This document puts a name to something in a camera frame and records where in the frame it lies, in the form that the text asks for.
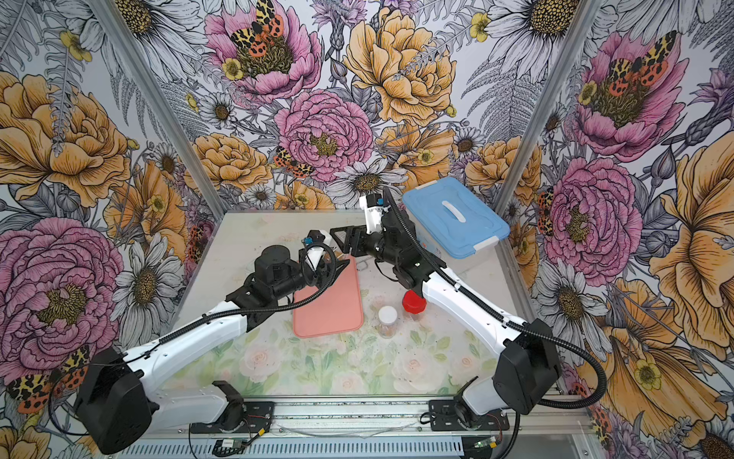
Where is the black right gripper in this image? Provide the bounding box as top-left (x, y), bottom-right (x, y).
top-left (329, 225), bottom-right (401, 266)

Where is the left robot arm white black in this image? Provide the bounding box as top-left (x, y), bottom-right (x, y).
top-left (74, 241), bottom-right (350, 454)

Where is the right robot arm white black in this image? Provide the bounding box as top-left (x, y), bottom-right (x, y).
top-left (330, 225), bottom-right (561, 423)

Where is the white lid candy jar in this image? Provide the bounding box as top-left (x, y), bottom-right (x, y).
top-left (377, 306), bottom-right (399, 339)

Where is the red lid candy jar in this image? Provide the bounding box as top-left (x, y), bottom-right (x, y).
top-left (401, 290), bottom-right (427, 321)

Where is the pink plastic tray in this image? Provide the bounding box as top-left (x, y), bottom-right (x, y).
top-left (292, 256), bottom-right (364, 339)

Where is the blue lid storage box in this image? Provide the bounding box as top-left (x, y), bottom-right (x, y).
top-left (403, 177), bottom-right (510, 262)

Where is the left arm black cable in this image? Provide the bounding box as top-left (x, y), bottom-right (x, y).
top-left (47, 240), bottom-right (339, 437)

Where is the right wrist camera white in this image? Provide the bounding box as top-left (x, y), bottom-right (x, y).
top-left (359, 193), bottom-right (385, 234)

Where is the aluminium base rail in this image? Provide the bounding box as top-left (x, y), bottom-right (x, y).
top-left (117, 396), bottom-right (605, 458)

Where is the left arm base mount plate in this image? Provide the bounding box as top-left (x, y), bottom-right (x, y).
top-left (189, 380), bottom-right (275, 435)

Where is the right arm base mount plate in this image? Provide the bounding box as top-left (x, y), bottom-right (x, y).
top-left (420, 376), bottom-right (510, 433)

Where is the aluminium corner post left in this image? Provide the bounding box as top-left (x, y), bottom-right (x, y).
top-left (90, 1), bottom-right (227, 221)

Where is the aluminium corner post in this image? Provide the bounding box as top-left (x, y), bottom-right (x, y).
top-left (493, 0), bottom-right (602, 216)
top-left (90, 1), bottom-right (227, 221)

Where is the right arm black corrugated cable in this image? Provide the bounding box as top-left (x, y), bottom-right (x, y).
top-left (380, 186), bottom-right (608, 409)

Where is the aluminium corner post right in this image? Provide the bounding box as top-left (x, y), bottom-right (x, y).
top-left (493, 0), bottom-right (602, 216)

